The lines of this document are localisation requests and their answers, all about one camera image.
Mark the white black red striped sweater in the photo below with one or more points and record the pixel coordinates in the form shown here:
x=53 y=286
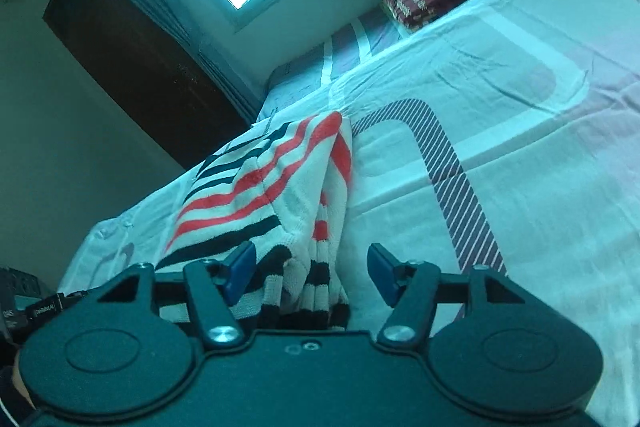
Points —
x=280 y=187

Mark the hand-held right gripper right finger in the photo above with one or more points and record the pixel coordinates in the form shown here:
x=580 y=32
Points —
x=383 y=273

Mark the dark wooden wardrobe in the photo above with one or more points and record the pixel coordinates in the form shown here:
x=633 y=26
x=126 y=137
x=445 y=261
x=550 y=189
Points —
x=140 y=72

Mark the bed with patterned sheet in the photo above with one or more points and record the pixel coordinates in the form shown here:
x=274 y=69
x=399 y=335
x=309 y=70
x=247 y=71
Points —
x=500 y=107

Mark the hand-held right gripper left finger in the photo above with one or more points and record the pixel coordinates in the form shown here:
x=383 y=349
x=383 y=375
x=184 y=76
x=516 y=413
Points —
x=241 y=271

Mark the striped bed sheet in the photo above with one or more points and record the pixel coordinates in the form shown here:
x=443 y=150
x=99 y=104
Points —
x=345 y=42

